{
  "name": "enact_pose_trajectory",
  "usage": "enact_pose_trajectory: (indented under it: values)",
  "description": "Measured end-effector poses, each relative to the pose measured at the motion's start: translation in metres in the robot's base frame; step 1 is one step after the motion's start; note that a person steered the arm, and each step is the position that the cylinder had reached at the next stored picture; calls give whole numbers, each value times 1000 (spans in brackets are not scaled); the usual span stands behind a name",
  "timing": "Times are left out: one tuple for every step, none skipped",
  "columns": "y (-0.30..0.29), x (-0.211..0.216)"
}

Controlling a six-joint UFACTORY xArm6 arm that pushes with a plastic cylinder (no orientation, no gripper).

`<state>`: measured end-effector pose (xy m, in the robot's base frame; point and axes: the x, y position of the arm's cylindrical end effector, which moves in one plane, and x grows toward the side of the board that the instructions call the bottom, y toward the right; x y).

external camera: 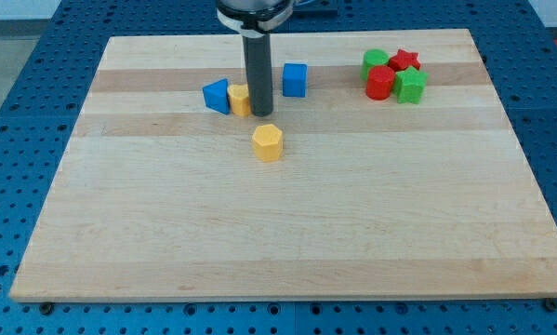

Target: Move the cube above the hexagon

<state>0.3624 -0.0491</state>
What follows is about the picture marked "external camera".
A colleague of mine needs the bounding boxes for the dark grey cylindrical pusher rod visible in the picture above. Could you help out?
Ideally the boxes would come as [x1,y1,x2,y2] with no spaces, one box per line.
[243,33,273,117]

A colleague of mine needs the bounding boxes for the yellow hexagon block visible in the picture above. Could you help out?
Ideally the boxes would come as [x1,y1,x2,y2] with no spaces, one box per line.
[252,124,284,162]

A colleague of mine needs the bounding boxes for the light wooden board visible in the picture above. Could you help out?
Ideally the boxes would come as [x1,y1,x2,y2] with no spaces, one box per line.
[9,29,557,303]

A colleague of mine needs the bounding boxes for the green cylinder block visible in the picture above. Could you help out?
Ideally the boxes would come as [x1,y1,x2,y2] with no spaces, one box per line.
[360,48,390,81]

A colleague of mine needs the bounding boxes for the red cylinder block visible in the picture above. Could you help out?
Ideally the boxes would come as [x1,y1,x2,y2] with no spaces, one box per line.
[365,65,395,101]

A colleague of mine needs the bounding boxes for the blue triangular prism block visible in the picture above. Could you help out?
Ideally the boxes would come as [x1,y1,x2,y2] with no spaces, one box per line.
[202,78,230,114]

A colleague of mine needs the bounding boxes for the red star block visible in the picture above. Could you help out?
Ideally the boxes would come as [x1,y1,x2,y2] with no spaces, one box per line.
[388,48,421,72]

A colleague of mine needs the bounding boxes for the yellow heart block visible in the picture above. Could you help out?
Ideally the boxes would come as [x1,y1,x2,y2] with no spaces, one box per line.
[227,84,251,117]

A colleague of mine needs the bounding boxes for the green star block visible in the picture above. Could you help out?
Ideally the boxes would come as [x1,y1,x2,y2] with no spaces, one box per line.
[392,66,429,104]

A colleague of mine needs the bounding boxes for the blue cube block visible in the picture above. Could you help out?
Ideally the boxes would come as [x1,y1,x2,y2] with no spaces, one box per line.
[282,63,308,98]

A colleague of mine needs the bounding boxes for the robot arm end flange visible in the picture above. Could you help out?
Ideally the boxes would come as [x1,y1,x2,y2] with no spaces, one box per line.
[216,0,298,38]

